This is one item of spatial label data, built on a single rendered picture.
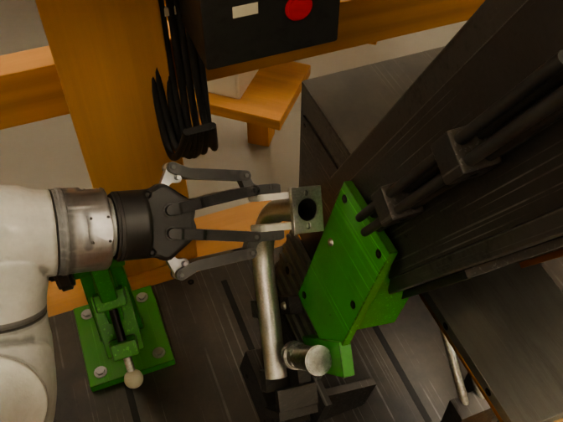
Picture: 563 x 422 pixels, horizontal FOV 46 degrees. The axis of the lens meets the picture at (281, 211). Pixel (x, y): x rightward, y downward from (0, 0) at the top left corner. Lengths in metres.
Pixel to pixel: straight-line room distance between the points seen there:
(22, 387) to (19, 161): 2.19
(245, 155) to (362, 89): 1.73
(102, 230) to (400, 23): 0.66
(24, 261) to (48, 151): 2.16
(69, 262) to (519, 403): 0.51
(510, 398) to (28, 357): 0.52
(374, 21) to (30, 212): 0.67
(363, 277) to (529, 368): 0.22
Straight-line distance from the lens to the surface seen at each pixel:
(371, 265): 0.74
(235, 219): 1.25
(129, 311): 1.00
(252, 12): 0.78
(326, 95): 0.94
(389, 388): 1.05
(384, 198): 0.63
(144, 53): 0.89
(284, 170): 2.59
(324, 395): 0.94
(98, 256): 0.69
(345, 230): 0.78
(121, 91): 0.92
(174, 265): 0.74
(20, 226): 0.66
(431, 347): 1.09
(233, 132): 2.75
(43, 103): 1.02
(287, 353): 0.89
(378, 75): 0.98
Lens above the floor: 1.82
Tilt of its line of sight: 48 degrees down
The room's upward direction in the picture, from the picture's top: straight up
